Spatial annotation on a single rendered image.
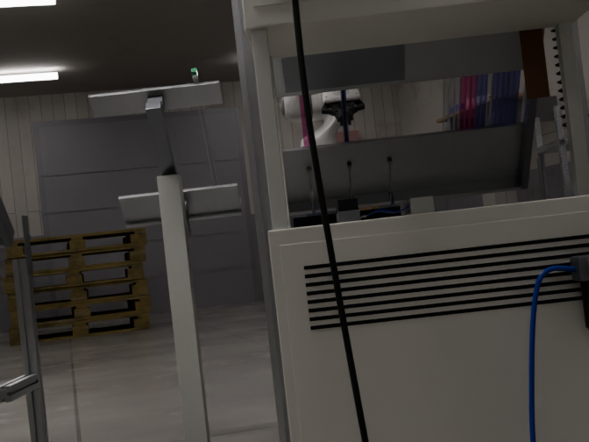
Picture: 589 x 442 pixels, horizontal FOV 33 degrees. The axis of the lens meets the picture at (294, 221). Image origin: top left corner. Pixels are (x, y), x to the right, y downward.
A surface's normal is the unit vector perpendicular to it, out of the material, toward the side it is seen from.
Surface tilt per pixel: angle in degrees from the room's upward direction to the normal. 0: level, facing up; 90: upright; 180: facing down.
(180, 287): 90
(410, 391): 90
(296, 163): 136
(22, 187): 90
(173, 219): 90
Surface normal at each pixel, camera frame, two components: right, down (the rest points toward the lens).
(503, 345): -0.01, -0.03
